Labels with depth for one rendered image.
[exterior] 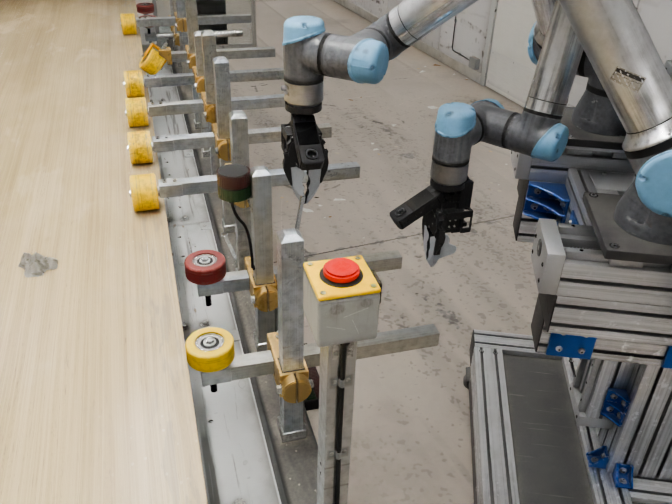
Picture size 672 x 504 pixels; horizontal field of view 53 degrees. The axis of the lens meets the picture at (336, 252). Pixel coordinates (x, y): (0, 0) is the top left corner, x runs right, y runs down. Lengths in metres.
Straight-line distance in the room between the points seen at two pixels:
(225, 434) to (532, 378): 1.12
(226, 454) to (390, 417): 1.02
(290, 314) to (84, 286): 0.44
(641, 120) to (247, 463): 0.90
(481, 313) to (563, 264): 1.50
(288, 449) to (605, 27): 0.85
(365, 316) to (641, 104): 0.56
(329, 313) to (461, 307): 2.08
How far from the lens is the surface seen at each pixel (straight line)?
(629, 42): 1.07
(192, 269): 1.32
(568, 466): 1.98
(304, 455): 1.23
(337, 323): 0.73
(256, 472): 1.31
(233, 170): 1.21
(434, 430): 2.26
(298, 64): 1.25
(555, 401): 2.14
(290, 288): 1.03
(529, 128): 1.37
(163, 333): 1.18
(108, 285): 1.32
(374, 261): 1.42
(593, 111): 1.73
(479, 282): 2.94
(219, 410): 1.43
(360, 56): 1.20
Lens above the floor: 1.64
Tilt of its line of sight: 32 degrees down
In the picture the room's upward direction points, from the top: 2 degrees clockwise
